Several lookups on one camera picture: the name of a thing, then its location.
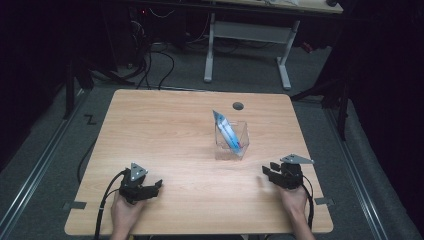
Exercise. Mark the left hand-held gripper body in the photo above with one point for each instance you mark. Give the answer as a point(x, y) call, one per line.
point(133, 186)

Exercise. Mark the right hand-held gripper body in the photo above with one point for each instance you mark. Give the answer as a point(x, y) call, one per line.
point(292, 175)

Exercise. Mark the clear plastic box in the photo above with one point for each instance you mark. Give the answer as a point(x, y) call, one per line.
point(233, 146)

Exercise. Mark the person's right hand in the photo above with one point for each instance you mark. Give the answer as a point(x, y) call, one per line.
point(294, 200)

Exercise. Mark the person's left hand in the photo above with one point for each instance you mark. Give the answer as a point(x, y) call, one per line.
point(125, 213)

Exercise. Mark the grey tape patch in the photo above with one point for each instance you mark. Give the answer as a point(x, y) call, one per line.
point(75, 205)
point(324, 201)

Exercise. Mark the black stand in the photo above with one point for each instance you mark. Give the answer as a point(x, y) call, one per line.
point(336, 96)
point(71, 86)

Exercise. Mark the white-framed desk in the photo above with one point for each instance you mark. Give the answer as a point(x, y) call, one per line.
point(250, 33)

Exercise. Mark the metal floor rail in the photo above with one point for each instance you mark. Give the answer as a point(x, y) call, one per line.
point(356, 173)
point(36, 166)

